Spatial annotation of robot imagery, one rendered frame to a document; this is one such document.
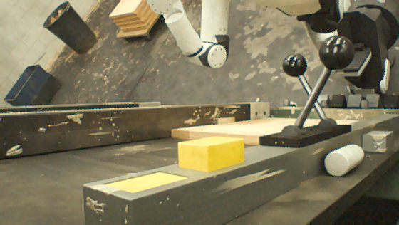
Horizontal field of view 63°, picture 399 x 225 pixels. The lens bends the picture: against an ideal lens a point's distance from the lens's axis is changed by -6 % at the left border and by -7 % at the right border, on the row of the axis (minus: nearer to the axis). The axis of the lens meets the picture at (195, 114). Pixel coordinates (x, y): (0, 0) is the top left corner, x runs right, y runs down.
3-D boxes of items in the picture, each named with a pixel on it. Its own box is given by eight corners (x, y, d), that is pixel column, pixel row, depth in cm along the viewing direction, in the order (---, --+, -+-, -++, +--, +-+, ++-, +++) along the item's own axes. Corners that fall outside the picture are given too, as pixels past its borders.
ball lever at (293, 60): (345, 125, 49) (303, 49, 53) (338, 127, 46) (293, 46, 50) (324, 137, 51) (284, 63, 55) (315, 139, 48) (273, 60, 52)
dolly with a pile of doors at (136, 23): (173, 10, 412) (154, -15, 386) (152, 42, 394) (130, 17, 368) (142, 16, 454) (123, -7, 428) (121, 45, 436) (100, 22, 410)
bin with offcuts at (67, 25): (105, 30, 497) (74, -2, 456) (85, 57, 479) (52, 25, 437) (88, 33, 532) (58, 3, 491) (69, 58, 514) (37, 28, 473)
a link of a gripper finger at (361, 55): (339, 74, 45) (349, 53, 49) (363, 73, 43) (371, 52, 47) (337, 64, 44) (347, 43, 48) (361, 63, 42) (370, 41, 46)
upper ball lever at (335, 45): (308, 148, 41) (365, 46, 36) (295, 153, 38) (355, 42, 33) (283, 131, 43) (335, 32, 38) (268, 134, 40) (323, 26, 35)
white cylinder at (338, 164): (348, 178, 38) (365, 166, 44) (348, 152, 38) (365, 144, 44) (323, 175, 40) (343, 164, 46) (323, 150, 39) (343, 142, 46)
